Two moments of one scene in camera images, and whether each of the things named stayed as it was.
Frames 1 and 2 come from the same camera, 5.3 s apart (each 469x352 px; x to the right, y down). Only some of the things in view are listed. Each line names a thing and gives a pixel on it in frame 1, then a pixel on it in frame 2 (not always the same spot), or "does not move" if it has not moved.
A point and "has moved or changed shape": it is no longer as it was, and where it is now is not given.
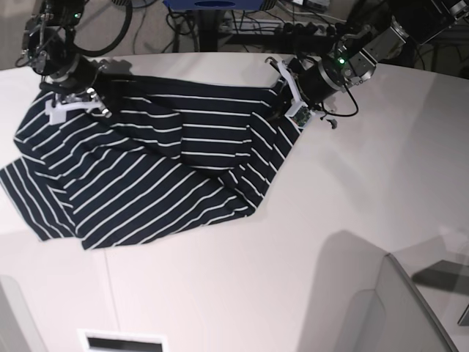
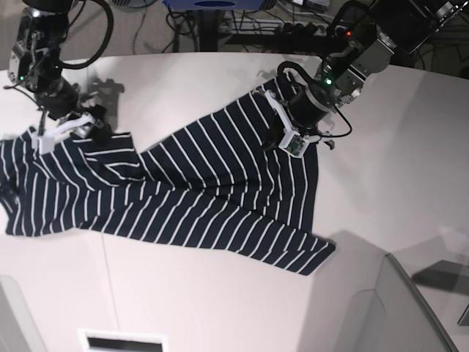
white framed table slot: x=116 y=341 does not move
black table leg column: x=208 y=30 does not move
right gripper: x=313 y=83 → x=302 y=115
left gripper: x=72 y=88 → x=64 y=117
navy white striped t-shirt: x=172 y=156 has moved or changed shape
